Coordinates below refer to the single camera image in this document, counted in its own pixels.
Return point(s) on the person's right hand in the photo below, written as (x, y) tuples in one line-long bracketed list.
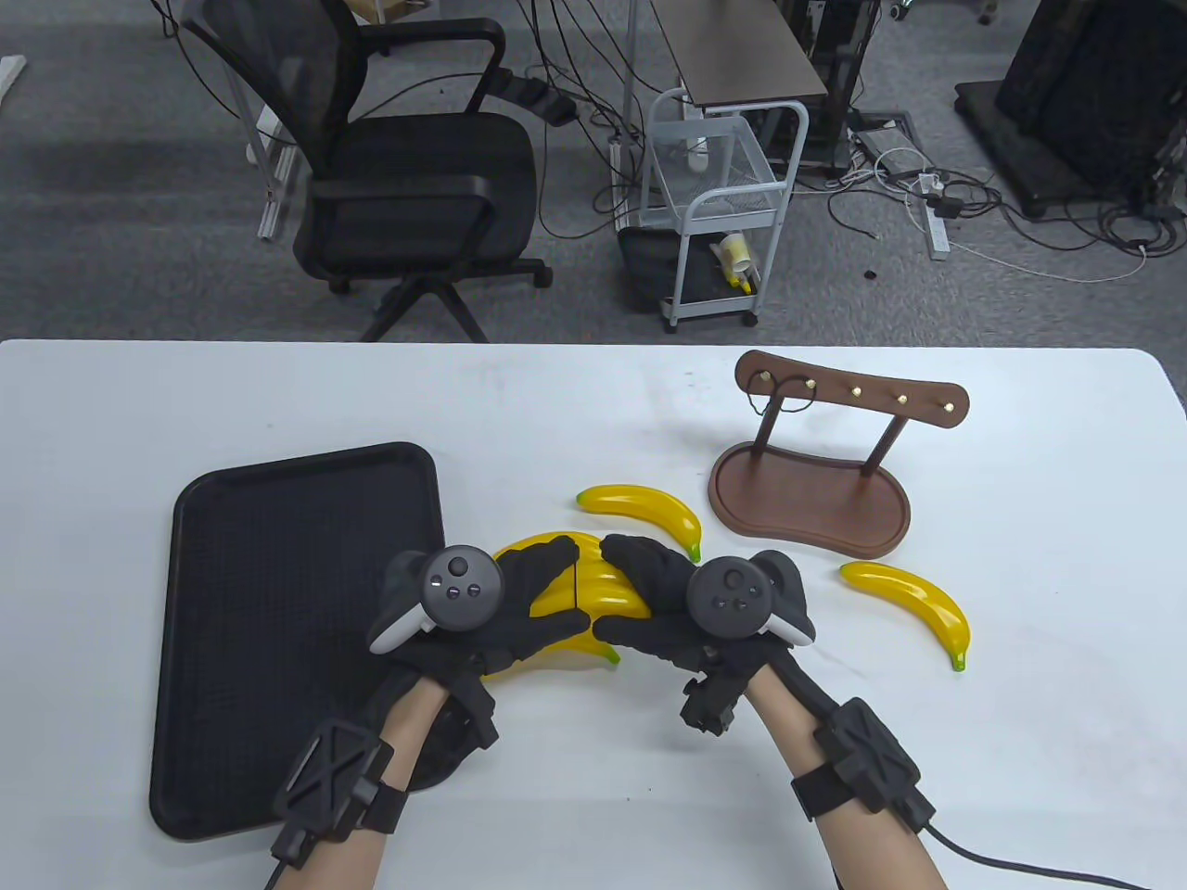
[(654, 579)]

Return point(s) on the person's left hand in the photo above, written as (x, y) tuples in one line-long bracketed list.
[(533, 575)]

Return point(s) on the person's right forearm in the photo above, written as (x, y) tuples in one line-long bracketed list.
[(779, 718)]

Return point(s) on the grey black handheld controller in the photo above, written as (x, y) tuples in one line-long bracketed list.
[(461, 586), (730, 593)]

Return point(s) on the brown wooden hook stand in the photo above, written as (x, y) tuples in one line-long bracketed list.
[(797, 501)]

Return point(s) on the black wrist tracker module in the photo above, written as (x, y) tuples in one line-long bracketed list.
[(862, 756), (329, 779)]

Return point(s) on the black plastic tray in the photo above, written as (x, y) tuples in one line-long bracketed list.
[(250, 603)]

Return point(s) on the black floor bin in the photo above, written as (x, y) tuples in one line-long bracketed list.
[(644, 269)]

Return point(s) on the small yellow bottle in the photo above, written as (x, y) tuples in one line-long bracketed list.
[(742, 278)]

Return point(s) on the white yellow paper cup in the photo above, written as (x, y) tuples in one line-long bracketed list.
[(733, 250)]

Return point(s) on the white power strip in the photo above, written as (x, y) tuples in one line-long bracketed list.
[(938, 236), (614, 185)]

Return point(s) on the black mesh office chair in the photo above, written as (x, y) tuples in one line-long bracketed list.
[(427, 176)]

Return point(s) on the white bottle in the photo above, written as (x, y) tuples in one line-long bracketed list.
[(697, 159)]

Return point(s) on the black power adapter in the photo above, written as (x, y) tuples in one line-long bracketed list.
[(559, 109)]

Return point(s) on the grey floor socket plate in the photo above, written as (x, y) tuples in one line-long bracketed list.
[(886, 148)]

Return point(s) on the dark grey side desk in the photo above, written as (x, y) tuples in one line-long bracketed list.
[(742, 46)]

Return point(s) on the brown cardboard box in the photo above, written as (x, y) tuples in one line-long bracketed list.
[(385, 9)]

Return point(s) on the black equipment stand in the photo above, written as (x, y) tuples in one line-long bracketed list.
[(1085, 93)]

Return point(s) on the white table leg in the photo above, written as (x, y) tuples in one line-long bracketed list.
[(9, 79)]

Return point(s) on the aluminium frame bar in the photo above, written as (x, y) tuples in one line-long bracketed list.
[(276, 199)]

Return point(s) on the black desk frame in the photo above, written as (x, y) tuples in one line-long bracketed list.
[(839, 74)]

